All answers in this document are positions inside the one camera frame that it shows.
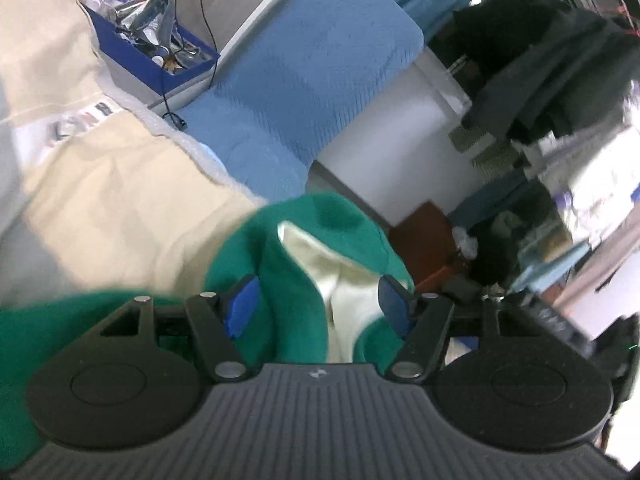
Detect blue towel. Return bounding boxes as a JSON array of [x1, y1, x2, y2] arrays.
[[175, 0, 425, 201]]

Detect brown box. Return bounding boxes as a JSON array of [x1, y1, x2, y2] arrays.
[[389, 201, 468, 288]]

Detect blue storage box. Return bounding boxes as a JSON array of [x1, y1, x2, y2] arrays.
[[85, 0, 221, 96]]

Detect dark clothes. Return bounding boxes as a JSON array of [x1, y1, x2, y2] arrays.
[[452, 0, 640, 143]]

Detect white clothes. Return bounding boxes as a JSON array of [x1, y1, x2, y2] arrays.
[[525, 120, 640, 251]]

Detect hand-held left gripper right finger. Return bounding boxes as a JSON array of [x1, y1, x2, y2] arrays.
[[377, 274, 544, 385]]

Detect green jacket with white lining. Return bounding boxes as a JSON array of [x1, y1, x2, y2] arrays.
[[0, 192, 416, 468]]

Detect silver foil pouch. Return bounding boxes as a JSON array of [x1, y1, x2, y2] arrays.
[[115, 0, 173, 43]]

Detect striped grey cloth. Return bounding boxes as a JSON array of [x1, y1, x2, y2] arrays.
[[450, 125, 523, 173]]

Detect white cabinet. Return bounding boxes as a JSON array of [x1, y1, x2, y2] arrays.
[[310, 50, 481, 226]]

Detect patchwork blanket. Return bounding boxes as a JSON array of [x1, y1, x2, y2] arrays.
[[0, 0, 271, 306]]

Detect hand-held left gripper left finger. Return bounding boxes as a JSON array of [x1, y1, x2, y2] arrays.
[[100, 275, 261, 384]]

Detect black cable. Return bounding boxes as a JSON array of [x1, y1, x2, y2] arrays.
[[161, 0, 221, 129]]

